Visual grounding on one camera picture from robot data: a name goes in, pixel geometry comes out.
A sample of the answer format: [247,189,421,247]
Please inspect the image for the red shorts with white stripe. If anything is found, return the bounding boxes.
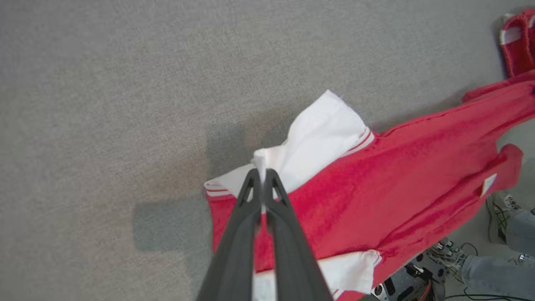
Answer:
[499,8,535,79]

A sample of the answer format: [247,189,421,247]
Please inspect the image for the grey sneaker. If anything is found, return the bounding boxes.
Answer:
[486,190,522,244]
[427,240,469,273]

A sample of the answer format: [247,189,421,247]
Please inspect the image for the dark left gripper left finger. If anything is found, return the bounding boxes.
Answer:
[196,168,263,301]

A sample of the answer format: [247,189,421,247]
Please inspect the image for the person's leg in jeans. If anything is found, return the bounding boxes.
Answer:
[505,208,535,256]
[460,254,535,299]

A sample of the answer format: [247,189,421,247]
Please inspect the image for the red and white jersey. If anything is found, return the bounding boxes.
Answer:
[204,69,535,301]

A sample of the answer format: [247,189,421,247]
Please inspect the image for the black floor cable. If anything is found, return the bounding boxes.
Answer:
[444,292,535,301]

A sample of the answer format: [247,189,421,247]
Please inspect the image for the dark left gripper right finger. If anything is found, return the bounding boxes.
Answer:
[263,168,333,301]

